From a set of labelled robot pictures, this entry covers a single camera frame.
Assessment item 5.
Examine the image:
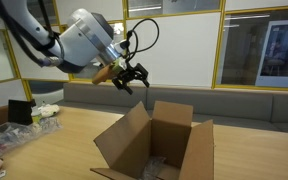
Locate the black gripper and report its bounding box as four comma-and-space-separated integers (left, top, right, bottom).
112, 64, 150, 95

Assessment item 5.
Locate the brown cardboard box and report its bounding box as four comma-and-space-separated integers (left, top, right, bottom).
93, 101, 214, 180

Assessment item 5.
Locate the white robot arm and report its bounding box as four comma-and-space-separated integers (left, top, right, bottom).
0, 0, 148, 91

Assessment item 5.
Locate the black square box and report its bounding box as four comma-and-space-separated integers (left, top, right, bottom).
8, 99, 36, 125

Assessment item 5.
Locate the white cloth item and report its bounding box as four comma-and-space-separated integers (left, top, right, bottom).
31, 104, 60, 118

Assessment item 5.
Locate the clear plastic bag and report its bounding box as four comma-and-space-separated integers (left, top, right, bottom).
0, 117, 62, 155

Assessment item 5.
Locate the grey bench sofa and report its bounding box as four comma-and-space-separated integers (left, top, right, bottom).
59, 83, 288, 133

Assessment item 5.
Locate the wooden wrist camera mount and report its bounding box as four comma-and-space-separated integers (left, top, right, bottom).
92, 59, 127, 85

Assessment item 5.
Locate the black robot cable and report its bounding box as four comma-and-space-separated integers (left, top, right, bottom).
119, 18, 160, 64

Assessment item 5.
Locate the framed wall poster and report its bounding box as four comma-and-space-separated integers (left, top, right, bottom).
255, 20, 288, 88

